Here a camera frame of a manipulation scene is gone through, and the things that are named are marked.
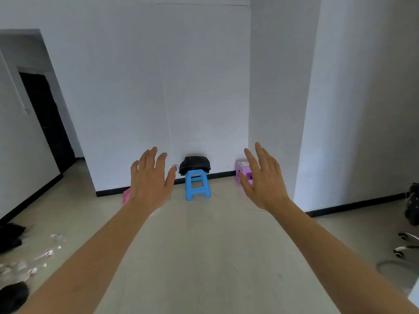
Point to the person's right forearm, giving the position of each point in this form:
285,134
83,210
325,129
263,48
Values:
343,274

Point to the black door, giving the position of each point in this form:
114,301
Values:
46,120

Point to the person's left forearm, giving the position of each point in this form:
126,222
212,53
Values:
82,274

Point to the clear plastic hoop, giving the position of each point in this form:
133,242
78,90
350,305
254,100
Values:
384,264

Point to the blue plastic stool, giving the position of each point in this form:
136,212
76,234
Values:
195,175

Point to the black bundle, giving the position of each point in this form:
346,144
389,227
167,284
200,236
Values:
9,237
13,297

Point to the person's left hand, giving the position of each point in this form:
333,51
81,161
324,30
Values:
150,183

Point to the pink plastic bag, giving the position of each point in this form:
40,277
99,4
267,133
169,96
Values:
126,196

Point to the purple plastic stool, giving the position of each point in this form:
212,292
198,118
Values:
240,168

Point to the person's right hand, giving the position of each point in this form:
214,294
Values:
266,186

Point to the office chair base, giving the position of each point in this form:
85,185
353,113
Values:
413,209

